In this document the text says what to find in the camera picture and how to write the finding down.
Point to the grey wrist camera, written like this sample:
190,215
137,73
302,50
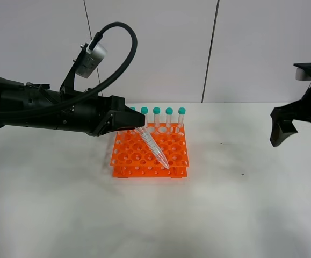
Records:
301,75
90,57

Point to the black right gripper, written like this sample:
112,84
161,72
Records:
283,116

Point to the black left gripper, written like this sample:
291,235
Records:
112,115

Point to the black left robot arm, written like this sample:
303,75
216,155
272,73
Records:
37,106

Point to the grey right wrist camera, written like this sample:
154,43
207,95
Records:
301,75

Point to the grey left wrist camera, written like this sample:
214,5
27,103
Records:
90,57

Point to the orange test tube rack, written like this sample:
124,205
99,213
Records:
131,156

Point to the clear tube teal cap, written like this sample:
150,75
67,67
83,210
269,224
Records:
153,146

